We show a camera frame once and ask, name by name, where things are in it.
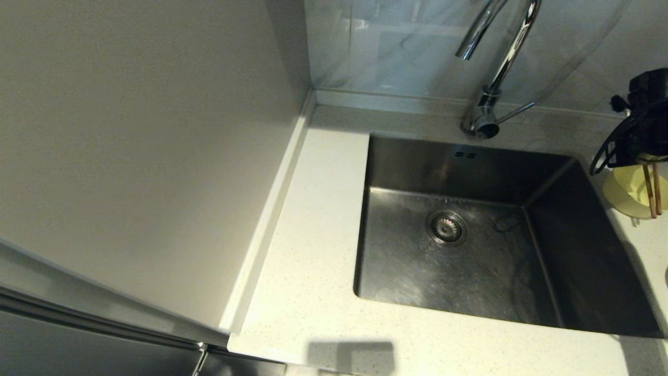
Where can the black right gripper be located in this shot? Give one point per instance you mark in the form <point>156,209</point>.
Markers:
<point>649,133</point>

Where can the brown wooden chopstick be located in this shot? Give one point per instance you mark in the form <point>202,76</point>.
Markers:
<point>657,190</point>
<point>649,193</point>

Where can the yellow plastic bowl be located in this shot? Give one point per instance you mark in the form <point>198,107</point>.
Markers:
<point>629,193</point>

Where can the stainless steel sink basin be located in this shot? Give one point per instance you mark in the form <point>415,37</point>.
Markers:
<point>407,282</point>

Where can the chrome gooseneck faucet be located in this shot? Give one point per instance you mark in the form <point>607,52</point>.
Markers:
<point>485,125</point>

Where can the round metal drain strainer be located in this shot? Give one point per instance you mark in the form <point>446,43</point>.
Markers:
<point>445,228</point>

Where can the grey base cabinet front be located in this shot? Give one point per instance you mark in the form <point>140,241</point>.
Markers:
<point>245,368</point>

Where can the grey tall cabinet door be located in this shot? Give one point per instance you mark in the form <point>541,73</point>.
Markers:
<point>78,350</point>

